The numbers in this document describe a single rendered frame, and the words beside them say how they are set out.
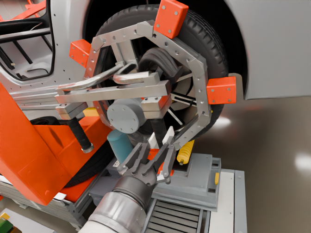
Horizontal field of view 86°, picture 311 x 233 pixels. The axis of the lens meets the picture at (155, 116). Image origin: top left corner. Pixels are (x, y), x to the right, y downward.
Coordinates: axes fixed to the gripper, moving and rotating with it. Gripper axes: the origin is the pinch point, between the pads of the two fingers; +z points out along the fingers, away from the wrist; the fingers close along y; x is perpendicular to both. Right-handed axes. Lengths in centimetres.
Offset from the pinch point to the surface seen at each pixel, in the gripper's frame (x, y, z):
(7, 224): -19, -53, -29
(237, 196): -75, 18, 36
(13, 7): 346, -1283, 838
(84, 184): -56, -78, 12
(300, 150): -83, 62, 90
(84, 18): 38, -42, 36
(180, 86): -3.6, -7.1, 46.2
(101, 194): -43, -47, 1
